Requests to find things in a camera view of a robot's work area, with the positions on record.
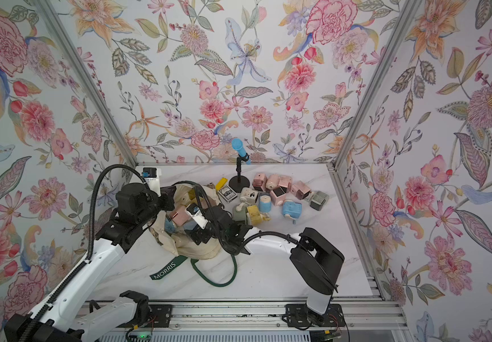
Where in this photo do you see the dark green pencil sharpener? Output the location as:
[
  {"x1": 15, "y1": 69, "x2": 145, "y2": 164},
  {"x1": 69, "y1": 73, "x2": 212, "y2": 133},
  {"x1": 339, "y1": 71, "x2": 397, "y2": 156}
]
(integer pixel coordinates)
[{"x1": 309, "y1": 190, "x2": 330, "y2": 211}]

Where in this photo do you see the light green pencil sharpener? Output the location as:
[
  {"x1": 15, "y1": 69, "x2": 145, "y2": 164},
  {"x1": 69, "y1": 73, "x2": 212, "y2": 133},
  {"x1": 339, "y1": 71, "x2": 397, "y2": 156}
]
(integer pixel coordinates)
[{"x1": 233, "y1": 202, "x2": 247, "y2": 224}]

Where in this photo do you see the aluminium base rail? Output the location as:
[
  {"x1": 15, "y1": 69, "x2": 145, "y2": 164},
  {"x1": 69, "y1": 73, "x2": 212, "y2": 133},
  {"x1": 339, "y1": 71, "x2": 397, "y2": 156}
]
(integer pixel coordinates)
[{"x1": 42, "y1": 275, "x2": 407, "y2": 342}]

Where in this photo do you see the aluminium corner post right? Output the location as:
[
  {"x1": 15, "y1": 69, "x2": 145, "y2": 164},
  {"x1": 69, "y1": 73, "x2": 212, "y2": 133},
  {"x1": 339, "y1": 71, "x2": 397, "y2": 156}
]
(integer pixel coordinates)
[{"x1": 333, "y1": 0, "x2": 422, "y2": 170}]

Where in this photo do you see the blue playing card box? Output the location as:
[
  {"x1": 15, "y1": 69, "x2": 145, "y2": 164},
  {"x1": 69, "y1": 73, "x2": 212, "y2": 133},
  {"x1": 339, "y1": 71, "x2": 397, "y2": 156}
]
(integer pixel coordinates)
[{"x1": 217, "y1": 185, "x2": 238, "y2": 203}]

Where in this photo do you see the blue pencil sharpener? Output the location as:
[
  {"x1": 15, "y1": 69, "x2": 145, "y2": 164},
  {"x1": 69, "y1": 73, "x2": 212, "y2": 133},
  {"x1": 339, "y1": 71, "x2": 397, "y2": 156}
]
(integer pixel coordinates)
[
  {"x1": 282, "y1": 200, "x2": 302, "y2": 225},
  {"x1": 258, "y1": 192, "x2": 273, "y2": 214}
]

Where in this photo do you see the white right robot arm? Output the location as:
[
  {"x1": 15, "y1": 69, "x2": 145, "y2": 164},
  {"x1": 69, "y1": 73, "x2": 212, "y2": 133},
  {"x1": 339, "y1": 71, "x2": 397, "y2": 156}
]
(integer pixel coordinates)
[{"x1": 191, "y1": 205, "x2": 345, "y2": 330}]

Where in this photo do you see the yellow pencil sharpener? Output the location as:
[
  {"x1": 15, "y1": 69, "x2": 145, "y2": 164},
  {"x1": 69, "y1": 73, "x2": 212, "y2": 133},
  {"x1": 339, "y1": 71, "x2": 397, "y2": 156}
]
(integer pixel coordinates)
[{"x1": 247, "y1": 205, "x2": 271, "y2": 227}]

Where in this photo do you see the black microphone stand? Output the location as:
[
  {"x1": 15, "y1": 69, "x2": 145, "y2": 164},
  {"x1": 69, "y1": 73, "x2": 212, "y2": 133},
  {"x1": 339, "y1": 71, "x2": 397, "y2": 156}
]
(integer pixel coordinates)
[{"x1": 228, "y1": 154, "x2": 250, "y2": 193}]

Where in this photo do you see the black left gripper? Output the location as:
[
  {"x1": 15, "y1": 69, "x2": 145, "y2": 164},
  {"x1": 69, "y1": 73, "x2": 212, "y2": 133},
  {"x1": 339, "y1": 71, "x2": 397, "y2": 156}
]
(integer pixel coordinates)
[{"x1": 135, "y1": 184, "x2": 178, "y2": 227}]

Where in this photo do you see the cream canvas tote bag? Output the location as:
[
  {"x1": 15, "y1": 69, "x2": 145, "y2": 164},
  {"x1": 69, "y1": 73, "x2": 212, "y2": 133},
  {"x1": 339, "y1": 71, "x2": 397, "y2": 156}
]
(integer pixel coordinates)
[{"x1": 149, "y1": 181, "x2": 238, "y2": 288}]

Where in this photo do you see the blue microphone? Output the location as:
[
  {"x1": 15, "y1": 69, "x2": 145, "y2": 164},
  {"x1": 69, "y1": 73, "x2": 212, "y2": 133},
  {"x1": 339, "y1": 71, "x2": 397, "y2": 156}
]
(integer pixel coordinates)
[{"x1": 231, "y1": 138, "x2": 250, "y2": 164}]

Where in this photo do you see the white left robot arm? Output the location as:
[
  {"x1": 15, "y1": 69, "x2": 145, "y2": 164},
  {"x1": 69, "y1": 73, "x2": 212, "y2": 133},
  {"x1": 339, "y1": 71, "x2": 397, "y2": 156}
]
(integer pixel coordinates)
[{"x1": 4, "y1": 165, "x2": 174, "y2": 341}]

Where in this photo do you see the yellow wooden block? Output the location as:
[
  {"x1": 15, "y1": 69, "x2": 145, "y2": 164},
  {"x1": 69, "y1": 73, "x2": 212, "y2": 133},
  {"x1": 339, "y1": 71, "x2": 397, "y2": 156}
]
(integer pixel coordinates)
[{"x1": 215, "y1": 178, "x2": 227, "y2": 191}]

